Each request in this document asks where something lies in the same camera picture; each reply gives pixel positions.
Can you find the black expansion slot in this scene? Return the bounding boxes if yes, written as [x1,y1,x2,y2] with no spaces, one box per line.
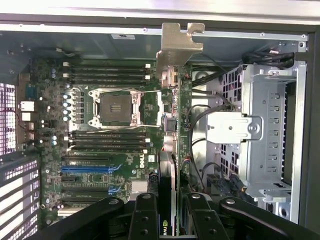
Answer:
[61,190,111,198]
[62,155,113,163]
[61,198,111,205]

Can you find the white expansion slot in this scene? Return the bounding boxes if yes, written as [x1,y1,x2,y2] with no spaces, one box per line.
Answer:
[56,207,85,218]

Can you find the blue expansion slot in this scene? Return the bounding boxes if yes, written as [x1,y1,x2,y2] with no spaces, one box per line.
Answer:
[61,165,114,174]

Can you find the green motherboard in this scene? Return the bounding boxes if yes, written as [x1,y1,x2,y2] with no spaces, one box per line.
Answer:
[18,57,181,226]

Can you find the CPU socket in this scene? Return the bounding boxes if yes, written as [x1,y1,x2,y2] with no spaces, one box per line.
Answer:
[84,87,146,129]

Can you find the silver metal disk bay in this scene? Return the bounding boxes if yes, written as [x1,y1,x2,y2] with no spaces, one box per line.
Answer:
[192,62,307,223]

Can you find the open grey PC case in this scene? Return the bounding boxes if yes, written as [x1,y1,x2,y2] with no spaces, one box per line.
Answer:
[0,0,320,240]

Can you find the thin red wire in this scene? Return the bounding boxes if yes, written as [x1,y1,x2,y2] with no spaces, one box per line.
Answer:
[13,108,36,132]

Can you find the black wire bundle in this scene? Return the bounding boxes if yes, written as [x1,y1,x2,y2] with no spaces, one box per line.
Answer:
[241,49,296,72]

